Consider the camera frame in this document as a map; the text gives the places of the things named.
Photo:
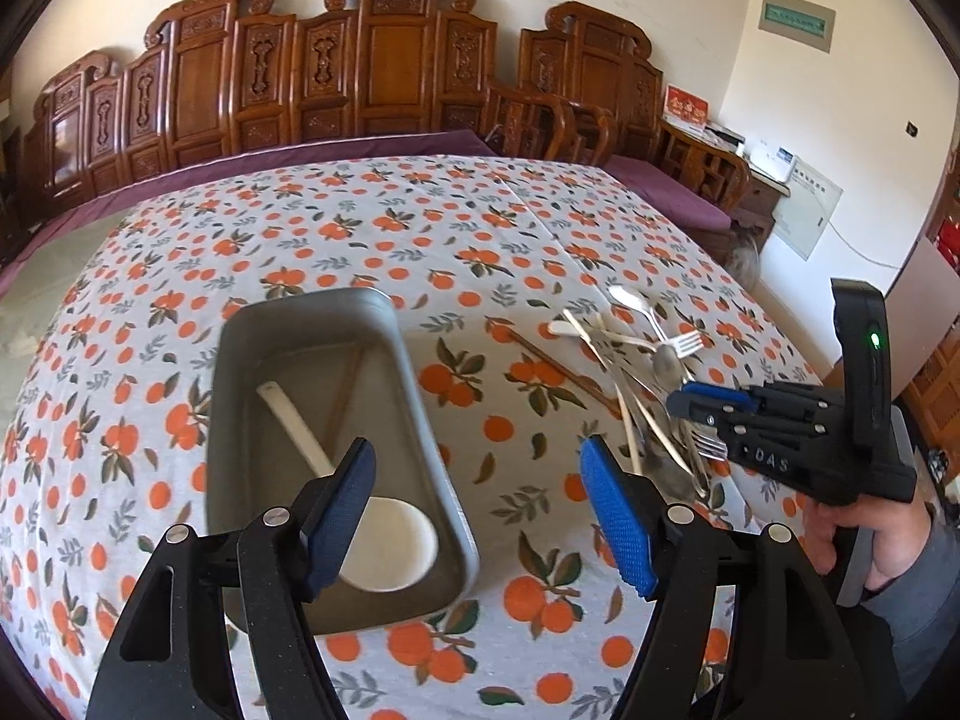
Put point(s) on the white electrical panel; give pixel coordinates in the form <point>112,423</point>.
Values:
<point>810,210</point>

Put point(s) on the white ladle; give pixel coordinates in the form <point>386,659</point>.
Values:
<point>394,540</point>

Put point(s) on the dark wooden chopstick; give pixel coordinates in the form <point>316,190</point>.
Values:
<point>559,369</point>
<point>346,397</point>

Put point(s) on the wooden cabinet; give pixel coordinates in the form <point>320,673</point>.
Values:
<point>761,202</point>

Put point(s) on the red desk calendar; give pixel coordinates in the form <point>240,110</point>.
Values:
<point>686,109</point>

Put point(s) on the stack of papers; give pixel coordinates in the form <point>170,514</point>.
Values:
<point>726,135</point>

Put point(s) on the narrow carved wooden bench back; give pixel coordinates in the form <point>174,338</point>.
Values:
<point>71,135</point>

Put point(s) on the pale metal fork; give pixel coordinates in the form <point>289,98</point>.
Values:
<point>684,346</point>

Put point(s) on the green framed wall panel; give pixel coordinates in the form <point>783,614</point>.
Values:
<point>796,19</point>

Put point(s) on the white box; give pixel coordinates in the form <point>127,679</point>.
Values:
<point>772,159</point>

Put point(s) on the orange print tablecloth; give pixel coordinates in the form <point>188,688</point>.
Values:
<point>150,300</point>

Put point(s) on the person's right hand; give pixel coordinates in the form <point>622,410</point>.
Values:
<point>896,547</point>

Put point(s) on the wooden armchair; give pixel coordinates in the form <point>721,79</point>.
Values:
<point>540,124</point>

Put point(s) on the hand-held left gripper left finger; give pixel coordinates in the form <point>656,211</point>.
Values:
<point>341,517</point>

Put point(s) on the person's right forearm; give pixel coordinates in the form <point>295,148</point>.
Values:
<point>926,600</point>

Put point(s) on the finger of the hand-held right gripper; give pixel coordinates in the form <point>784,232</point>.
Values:
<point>697,412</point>
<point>712,390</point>

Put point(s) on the wide carved wooden bench back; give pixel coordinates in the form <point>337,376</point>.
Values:
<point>390,60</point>

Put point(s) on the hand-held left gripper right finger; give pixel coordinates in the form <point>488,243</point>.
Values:
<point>615,517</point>

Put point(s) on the grey metal tray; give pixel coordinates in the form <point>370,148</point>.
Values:
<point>247,405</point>

